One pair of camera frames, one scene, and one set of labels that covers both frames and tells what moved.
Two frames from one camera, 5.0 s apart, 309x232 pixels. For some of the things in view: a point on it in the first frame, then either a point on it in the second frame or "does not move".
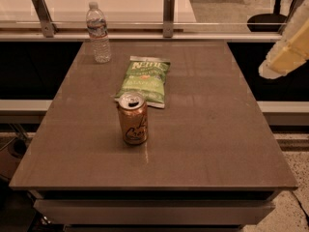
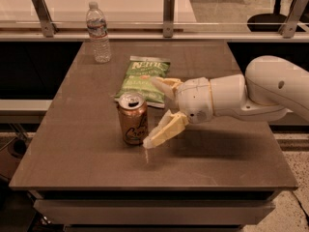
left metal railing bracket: (42, 10) does not move
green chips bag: (146, 75) does not move
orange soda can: (134, 117) does not move
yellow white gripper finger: (292, 48) to (194, 100)
